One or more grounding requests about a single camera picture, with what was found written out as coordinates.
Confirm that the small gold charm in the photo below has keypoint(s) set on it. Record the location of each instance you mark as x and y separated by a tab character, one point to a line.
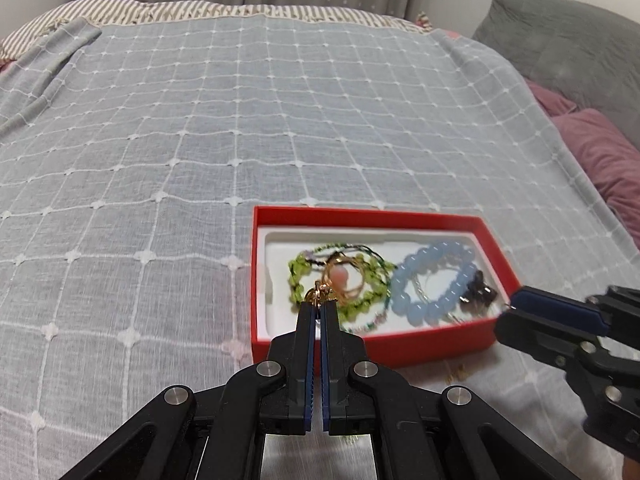
458	373

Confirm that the grey checked bedspread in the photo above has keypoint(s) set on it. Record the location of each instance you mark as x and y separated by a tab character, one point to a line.
150	160

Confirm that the striped bed sheet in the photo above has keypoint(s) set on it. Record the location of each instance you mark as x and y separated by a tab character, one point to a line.
30	25

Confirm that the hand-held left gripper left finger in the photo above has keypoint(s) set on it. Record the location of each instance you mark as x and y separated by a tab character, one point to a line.
310	360

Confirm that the thin multicolour bead strand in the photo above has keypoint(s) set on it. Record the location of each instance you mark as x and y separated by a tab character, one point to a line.
370	327

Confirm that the grey pillow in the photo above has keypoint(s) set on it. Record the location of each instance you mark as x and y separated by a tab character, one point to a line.
550	45

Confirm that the pink pillow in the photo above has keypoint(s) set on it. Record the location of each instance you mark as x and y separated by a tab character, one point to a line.
600	150

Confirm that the red box with white insert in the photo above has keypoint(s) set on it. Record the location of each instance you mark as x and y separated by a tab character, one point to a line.
425	345

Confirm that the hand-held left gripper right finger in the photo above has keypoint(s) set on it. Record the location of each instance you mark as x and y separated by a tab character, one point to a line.
327	360

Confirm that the gold rings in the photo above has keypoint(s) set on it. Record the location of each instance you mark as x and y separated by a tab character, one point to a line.
320	294

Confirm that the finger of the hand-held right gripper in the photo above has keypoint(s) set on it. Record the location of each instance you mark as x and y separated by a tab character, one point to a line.
555	305
535	337

